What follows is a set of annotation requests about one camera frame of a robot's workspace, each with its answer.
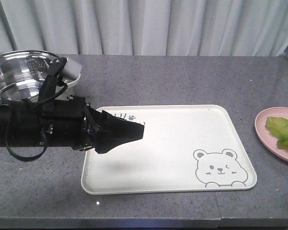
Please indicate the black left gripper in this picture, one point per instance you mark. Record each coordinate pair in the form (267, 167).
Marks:
(67, 125)

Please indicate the cream bear serving tray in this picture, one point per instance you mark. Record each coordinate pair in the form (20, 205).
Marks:
(184, 148)

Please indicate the pink round plate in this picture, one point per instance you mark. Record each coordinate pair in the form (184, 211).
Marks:
(264, 135)

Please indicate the green lettuce leaf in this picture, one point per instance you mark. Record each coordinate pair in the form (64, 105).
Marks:
(278, 127)

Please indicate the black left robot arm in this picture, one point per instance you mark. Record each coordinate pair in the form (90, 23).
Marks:
(20, 126)

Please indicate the pale green electric pot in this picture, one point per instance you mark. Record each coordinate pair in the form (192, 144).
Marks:
(32, 74)

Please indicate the grey pleated curtain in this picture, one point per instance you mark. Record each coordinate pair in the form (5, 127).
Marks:
(146, 27)

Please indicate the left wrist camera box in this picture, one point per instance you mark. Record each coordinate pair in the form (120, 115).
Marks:
(71, 70)

